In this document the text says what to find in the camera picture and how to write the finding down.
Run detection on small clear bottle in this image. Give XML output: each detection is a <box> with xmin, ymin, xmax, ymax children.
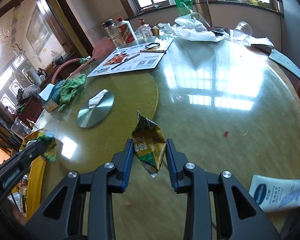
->
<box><xmin>137</xmin><ymin>18</ymin><xmax>152</xmax><ymax>40</ymax></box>

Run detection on white plastic bag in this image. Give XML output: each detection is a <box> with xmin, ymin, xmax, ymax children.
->
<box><xmin>174</xmin><ymin>15</ymin><xmax>229</xmax><ymax>42</ymax></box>

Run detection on round metal disc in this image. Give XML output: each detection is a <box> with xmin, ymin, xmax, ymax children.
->
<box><xmin>76</xmin><ymin>89</ymin><xmax>115</xmax><ymax>128</ymax></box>

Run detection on teal tissue box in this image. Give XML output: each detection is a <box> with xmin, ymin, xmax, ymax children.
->
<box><xmin>39</xmin><ymin>82</ymin><xmax>65</xmax><ymax>112</ymax></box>

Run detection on framed wall picture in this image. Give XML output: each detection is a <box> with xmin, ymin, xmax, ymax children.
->
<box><xmin>26</xmin><ymin>5</ymin><xmax>57</xmax><ymax>55</ymax></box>

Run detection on white folded papers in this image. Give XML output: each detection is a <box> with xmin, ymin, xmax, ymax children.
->
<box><xmin>242</xmin><ymin>36</ymin><xmax>275</xmax><ymax>53</ymax></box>

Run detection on black pen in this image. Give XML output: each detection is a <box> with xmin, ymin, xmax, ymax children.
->
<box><xmin>114</xmin><ymin>53</ymin><xmax>140</xmax><ymax>68</ymax></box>

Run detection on dark wooden sideboard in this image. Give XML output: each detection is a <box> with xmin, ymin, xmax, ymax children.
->
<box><xmin>0</xmin><ymin>52</ymin><xmax>78</xmax><ymax>140</ymax></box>

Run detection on pink yellow hula hoop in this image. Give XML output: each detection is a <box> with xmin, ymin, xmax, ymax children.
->
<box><xmin>51</xmin><ymin>57</ymin><xmax>92</xmax><ymax>85</ymax></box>

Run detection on green gold triangular snack packet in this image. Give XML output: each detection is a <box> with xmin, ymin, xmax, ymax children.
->
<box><xmin>131</xmin><ymin>110</ymin><xmax>167</xmax><ymax>178</ymax></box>

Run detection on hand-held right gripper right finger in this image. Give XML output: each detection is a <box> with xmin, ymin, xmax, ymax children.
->
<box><xmin>166</xmin><ymin>138</ymin><xmax>282</xmax><ymax>240</ymax></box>

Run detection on yellow cardboard tray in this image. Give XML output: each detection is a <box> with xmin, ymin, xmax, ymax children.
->
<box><xmin>26</xmin><ymin>159</ymin><xmax>47</xmax><ymax>220</ymax></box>

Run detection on steel thermos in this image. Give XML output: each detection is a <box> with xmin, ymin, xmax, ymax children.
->
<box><xmin>193</xmin><ymin>0</ymin><xmax>212</xmax><ymax>27</ymax></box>

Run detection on small gold box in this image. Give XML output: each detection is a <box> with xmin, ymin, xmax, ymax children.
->
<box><xmin>151</xmin><ymin>23</ymin><xmax>170</xmax><ymax>37</ymax></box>

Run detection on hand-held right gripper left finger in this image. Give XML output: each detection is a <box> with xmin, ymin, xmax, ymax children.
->
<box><xmin>25</xmin><ymin>138</ymin><xmax>135</xmax><ymax>240</ymax></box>

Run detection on clear plastic bag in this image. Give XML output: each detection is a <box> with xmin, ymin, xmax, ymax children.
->
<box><xmin>22</xmin><ymin>84</ymin><xmax>42</xmax><ymax>99</ymax></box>

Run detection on green cloth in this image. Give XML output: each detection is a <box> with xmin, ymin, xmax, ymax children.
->
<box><xmin>57</xmin><ymin>74</ymin><xmax>87</xmax><ymax>112</ymax></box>

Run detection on green yellow snack packet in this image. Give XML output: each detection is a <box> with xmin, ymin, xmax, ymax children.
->
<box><xmin>22</xmin><ymin>129</ymin><xmax>58</xmax><ymax>164</ymax></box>

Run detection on white tumbler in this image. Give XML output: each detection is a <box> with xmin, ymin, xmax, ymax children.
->
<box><xmin>25</xmin><ymin>67</ymin><xmax>42</xmax><ymax>85</ymax></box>

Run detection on white liquor bottle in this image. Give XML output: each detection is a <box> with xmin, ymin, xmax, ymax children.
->
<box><xmin>116</xmin><ymin>17</ymin><xmax>138</xmax><ymax>45</ymax></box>

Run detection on white blue wipes packet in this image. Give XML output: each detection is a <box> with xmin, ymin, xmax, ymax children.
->
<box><xmin>249</xmin><ymin>175</ymin><xmax>300</xmax><ymax>213</ymax></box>

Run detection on clear jar with black lid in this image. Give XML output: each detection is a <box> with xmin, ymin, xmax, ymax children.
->
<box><xmin>102</xmin><ymin>19</ymin><xmax>124</xmax><ymax>50</ymax></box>

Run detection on pink fly swatter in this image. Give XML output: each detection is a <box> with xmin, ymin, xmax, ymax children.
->
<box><xmin>72</xmin><ymin>37</ymin><xmax>115</xmax><ymax>78</ymax></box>

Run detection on printed poster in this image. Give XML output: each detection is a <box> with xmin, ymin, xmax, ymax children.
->
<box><xmin>87</xmin><ymin>39</ymin><xmax>175</xmax><ymax>77</ymax></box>

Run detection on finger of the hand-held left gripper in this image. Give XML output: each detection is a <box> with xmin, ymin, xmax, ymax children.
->
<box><xmin>17</xmin><ymin>139</ymin><xmax>50</xmax><ymax>164</ymax></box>

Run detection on clear plastic cup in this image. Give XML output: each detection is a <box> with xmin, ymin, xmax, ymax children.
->
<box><xmin>234</xmin><ymin>21</ymin><xmax>253</xmax><ymax>42</ymax></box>

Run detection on light blue card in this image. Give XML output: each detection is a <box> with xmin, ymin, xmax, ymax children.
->
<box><xmin>268</xmin><ymin>49</ymin><xmax>300</xmax><ymax>84</ymax></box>

